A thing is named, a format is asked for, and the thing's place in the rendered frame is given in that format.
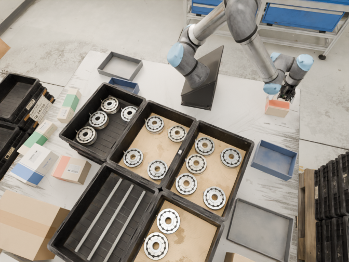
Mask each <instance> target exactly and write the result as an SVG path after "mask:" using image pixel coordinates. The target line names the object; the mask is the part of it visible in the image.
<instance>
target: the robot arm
mask: <svg viewBox="0 0 349 262"><path fill-rule="evenodd" d="M260 1H261V0H223V2H222V3H220V4H219V5H218V6H217V7H216V8H215V9H214V10H213V11H211V12H210V13H209V14H208V15H207V16H206V17H205V18H204V19H203V20H201V21H200V22H199V23H198V24H190V25H188V26H187V27H186V28H185V29H184V31H183V33H182V35H181V37H180V39H179V41H178V42H177V43H175V44H174V45H173V46H172V47H171V48H170V50H169V52H168V55H167V61H168V62H169V63H170V64H171V66H172V67H174V68H175V69H176V70H177V71H178V72H179V73H180V74H182V75H183V76H184V77H185V79H186V81H187V83H188V85H189V86H190V87H191V88H196V87H198V86H200V85H201V84H202V83H203V82H204V81H205V80H206V79H207V77H208V75H209V73H210V69H209V68H208V67H207V66H206V65H204V64H202V63H200V62H198V61H197V60H196V59H195V58H194V56H195V53H196V51H197V49H198V48H199V47H200V46H201V45H203V44H204V43H205V42H206V38H207V37H209V36H210V35H212V34H213V33H214V32H215V31H217V30H218V29H220V28H221V27H223V26H224V25H225V24H227V26H228V28H229V31H230V33H231V35H232V37H233V39H234V40H235V42H236V43H239V44H241V46H242V48H243V49H244V51H245V53H246V54H247V56H248V58H249V59H250V61H251V62H252V64H253V66H254V67H255V69H256V70H257V72H258V74H259V75H260V77H261V79H262V80H263V82H264V87H263V91H264V92H265V93H267V94H268V95H267V97H266V99H267V98H269V100H272V99H273V97H274V96H275V95H277V94H278V92H280V93H279V95H278V96H277V99H278V98H282V99H283V100H285V101H289V102H290V103H291V104H293V101H294V96H295V94H296V91H295V89H296V87H297V86H298V85H299V84H300V82H301V81H302V80H303V79H304V77H305V75H306V74H307V72H308V71H309V70H310V68H311V66H312V65H313V63H314V59H313V57H312V56H310V55H308V54H301V55H300V56H299V57H292V56H287V55H283V54H280V53H272V54H271V56H269V54H268V52H267V50H266V48H265V46H264V44H263V42H262V40H261V38H260V36H259V35H258V33H257V30H258V26H257V24H256V21H255V16H256V12H257V9H258V7H259V4H260ZM286 72H288V75H285V73H286ZM283 81H284V82H285V83H284V84H282V82H283Z"/></svg>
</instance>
